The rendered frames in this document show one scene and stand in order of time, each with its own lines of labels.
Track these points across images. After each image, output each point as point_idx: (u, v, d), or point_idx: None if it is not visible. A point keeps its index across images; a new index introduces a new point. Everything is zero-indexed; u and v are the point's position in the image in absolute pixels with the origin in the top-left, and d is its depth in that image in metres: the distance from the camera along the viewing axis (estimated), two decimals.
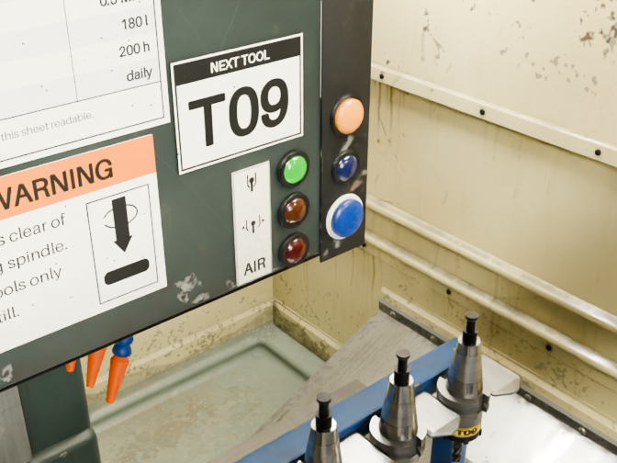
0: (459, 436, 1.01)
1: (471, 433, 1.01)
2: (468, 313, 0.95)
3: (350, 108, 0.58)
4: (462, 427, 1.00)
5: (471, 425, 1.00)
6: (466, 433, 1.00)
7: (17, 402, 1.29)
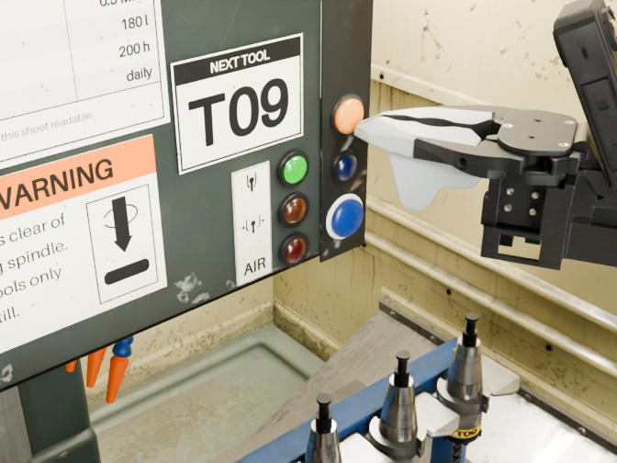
0: (459, 437, 1.01)
1: (471, 434, 1.01)
2: (468, 314, 0.96)
3: (350, 108, 0.58)
4: (462, 428, 1.00)
5: (471, 426, 1.00)
6: (466, 434, 1.01)
7: (17, 402, 1.29)
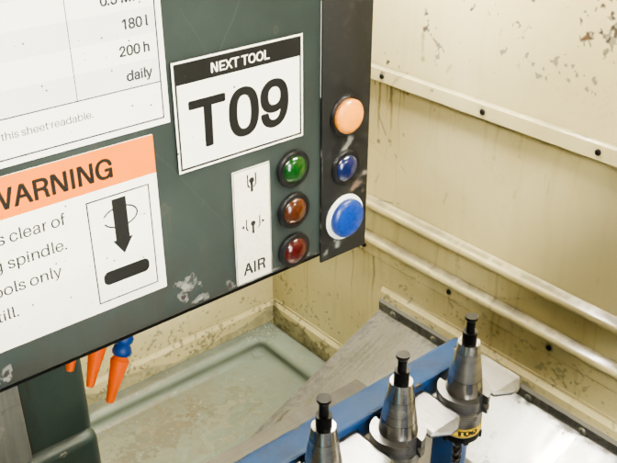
0: (459, 437, 1.01)
1: (471, 434, 1.01)
2: (468, 314, 0.96)
3: (350, 108, 0.58)
4: (462, 428, 1.00)
5: (471, 426, 1.00)
6: (466, 434, 1.01)
7: (17, 402, 1.29)
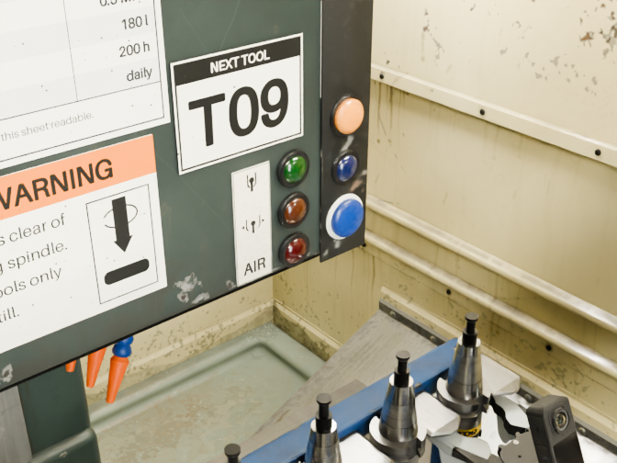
0: None
1: (471, 434, 1.01)
2: (468, 314, 0.96)
3: (350, 108, 0.58)
4: (462, 428, 1.00)
5: (471, 426, 1.00)
6: (466, 434, 1.01)
7: (17, 402, 1.29)
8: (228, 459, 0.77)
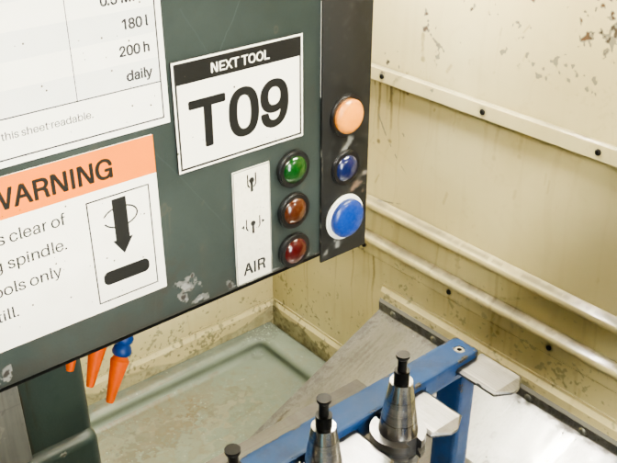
0: None
1: None
2: None
3: (350, 108, 0.58)
4: None
5: None
6: None
7: (17, 402, 1.29)
8: (228, 459, 0.77)
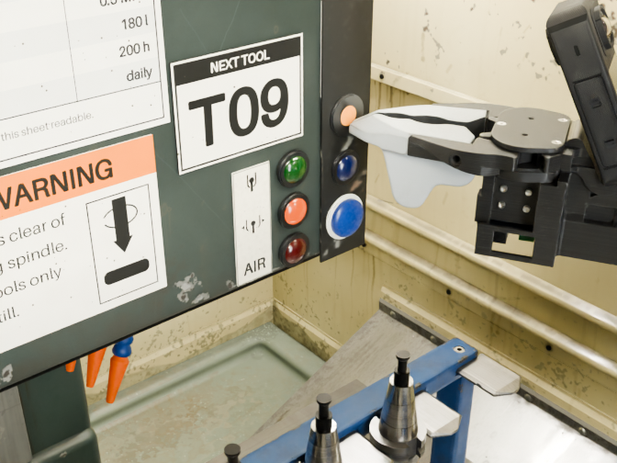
0: None
1: None
2: None
3: (345, 107, 0.59)
4: None
5: None
6: None
7: (17, 402, 1.29)
8: (228, 459, 0.77)
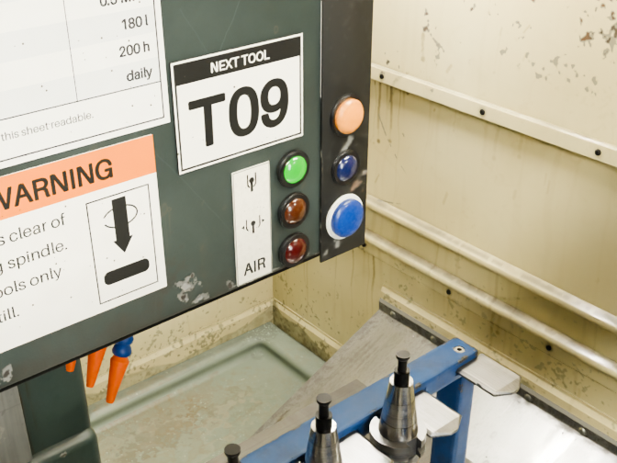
0: None
1: None
2: None
3: (350, 108, 0.58)
4: None
5: None
6: None
7: (17, 402, 1.29)
8: (228, 459, 0.77)
